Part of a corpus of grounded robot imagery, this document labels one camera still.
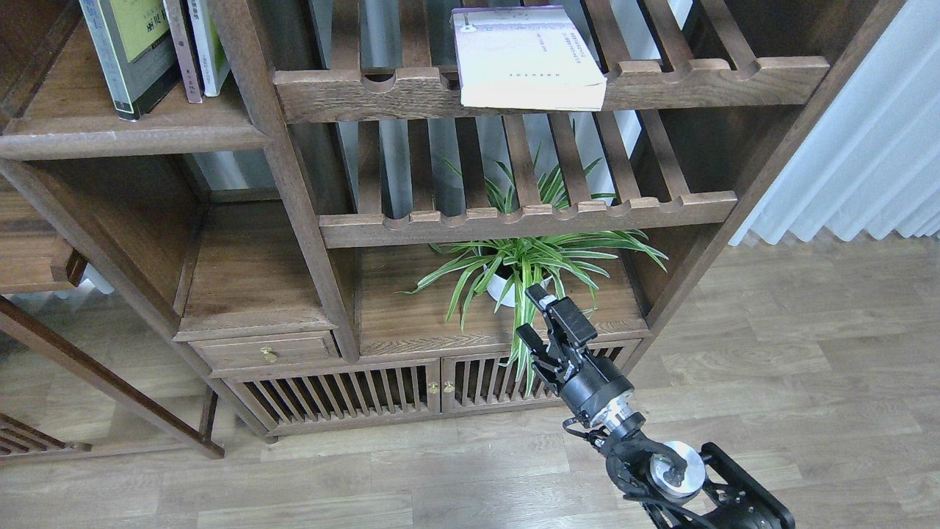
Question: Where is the black yellow-green cover book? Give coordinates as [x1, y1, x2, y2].
[80, 1, 181, 121]

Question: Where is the white green upright book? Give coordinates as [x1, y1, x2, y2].
[186, 1, 231, 97]

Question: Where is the white plant pot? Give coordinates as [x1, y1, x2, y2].
[487, 265, 532, 312]

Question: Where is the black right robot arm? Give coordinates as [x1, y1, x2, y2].
[516, 285, 795, 528]

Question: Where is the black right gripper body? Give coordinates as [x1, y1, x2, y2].
[536, 339, 634, 430]

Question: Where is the white lavender cover book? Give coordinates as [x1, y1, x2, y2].
[451, 4, 607, 112]

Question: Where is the brown wooden bookshelf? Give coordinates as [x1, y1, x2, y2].
[2, 1, 903, 438]

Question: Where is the brass drawer knob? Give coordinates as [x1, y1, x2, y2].
[261, 346, 278, 364]

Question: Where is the brown spine upright book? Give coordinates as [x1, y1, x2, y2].
[162, 1, 203, 104]

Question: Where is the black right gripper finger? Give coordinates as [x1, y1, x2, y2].
[526, 284, 598, 349]
[515, 325, 562, 379]

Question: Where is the white pleated curtain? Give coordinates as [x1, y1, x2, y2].
[731, 1, 939, 245]

